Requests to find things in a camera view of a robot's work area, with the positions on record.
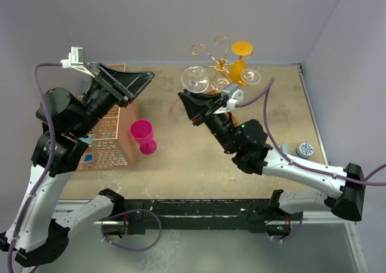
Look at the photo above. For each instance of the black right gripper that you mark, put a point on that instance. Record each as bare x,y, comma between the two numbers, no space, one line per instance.
193,109

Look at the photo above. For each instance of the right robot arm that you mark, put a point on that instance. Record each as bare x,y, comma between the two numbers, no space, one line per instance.
339,190

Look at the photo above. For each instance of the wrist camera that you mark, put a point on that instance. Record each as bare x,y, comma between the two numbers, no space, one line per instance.
75,61
234,95

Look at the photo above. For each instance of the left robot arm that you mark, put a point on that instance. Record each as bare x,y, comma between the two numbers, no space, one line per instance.
36,237

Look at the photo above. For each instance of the magenta plastic goblet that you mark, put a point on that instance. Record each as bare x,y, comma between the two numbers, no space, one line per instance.
142,132

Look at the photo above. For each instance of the gold wire wine glass rack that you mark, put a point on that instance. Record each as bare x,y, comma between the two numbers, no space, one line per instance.
220,64

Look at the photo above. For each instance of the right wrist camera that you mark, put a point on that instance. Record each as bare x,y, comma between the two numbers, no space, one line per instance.
234,95

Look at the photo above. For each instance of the clear champagne flute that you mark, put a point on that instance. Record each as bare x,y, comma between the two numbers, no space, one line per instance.
177,113
250,76

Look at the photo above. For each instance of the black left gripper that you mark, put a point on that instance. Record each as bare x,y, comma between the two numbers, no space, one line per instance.
122,86

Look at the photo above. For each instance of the aluminium rail frame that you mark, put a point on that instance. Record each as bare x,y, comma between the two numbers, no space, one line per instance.
84,211

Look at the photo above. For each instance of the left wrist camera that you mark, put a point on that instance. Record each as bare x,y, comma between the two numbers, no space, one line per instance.
75,61

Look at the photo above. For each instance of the clear wine glass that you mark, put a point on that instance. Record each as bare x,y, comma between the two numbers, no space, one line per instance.
218,84
195,79

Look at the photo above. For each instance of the peach plastic basket organizer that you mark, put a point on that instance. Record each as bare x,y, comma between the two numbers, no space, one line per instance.
108,144

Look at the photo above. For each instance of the yellow plastic goblet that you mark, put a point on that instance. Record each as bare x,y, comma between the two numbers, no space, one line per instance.
244,50

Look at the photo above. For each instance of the small light blue box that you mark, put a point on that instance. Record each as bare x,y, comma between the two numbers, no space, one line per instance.
284,148

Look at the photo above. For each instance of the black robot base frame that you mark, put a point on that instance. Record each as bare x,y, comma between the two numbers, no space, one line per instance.
252,215

